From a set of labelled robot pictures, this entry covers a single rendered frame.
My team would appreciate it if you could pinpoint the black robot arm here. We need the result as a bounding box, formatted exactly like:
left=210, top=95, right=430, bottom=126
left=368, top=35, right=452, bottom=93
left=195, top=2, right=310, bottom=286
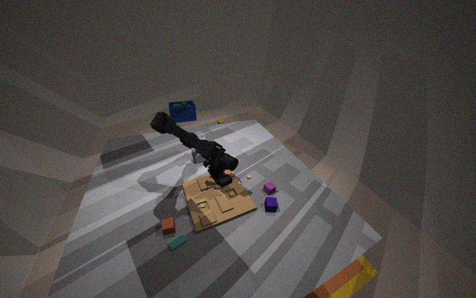
left=150, top=112, right=239, bottom=171

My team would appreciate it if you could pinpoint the teal rectangular block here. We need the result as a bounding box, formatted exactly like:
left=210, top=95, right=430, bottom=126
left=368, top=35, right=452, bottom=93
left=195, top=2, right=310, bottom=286
left=168, top=233, right=187, bottom=251

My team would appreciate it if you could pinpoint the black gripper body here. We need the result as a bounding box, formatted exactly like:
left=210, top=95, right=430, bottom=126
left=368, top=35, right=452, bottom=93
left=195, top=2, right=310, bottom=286
left=203, top=160, right=232, bottom=187

